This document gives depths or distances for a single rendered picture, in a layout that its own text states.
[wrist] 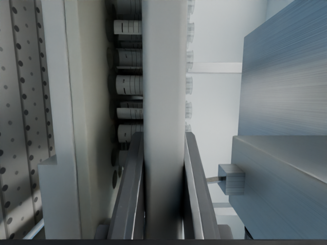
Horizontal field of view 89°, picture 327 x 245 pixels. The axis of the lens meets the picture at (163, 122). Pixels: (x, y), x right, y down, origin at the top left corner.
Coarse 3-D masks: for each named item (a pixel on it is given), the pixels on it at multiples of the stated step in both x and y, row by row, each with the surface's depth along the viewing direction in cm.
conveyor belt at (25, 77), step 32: (0, 0) 11; (32, 0) 14; (0, 32) 11; (32, 32) 14; (0, 64) 11; (32, 64) 14; (0, 96) 11; (32, 96) 14; (0, 128) 11; (32, 128) 14; (0, 160) 11; (32, 160) 14; (0, 192) 11; (32, 192) 14; (0, 224) 11; (32, 224) 14
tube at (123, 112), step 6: (114, 102) 11; (120, 102) 12; (126, 102) 12; (132, 102) 12; (138, 102) 12; (186, 102) 12; (114, 108) 11; (120, 108) 11; (126, 108) 11; (132, 108) 11; (138, 108) 11; (186, 108) 11; (114, 114) 11; (120, 114) 11; (126, 114) 11; (132, 114) 11; (138, 114) 11; (186, 114) 11
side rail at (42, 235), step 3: (42, 228) 14; (39, 231) 14; (42, 231) 14; (36, 234) 14; (39, 234) 14; (42, 234) 14; (33, 237) 13; (36, 237) 13; (39, 237) 13; (42, 237) 13; (45, 237) 13
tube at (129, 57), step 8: (120, 48) 11; (128, 48) 11; (112, 56) 11; (120, 56) 11; (128, 56) 11; (136, 56) 11; (192, 56) 11; (112, 64) 11; (120, 64) 11; (128, 64) 11; (136, 64) 11; (192, 64) 11
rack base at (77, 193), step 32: (64, 0) 7; (96, 0) 9; (64, 32) 7; (96, 32) 9; (64, 64) 7; (96, 64) 9; (64, 96) 7; (96, 96) 9; (128, 96) 18; (64, 128) 8; (96, 128) 9; (64, 160) 8; (96, 160) 9; (64, 192) 8; (96, 192) 9; (64, 224) 8; (96, 224) 9
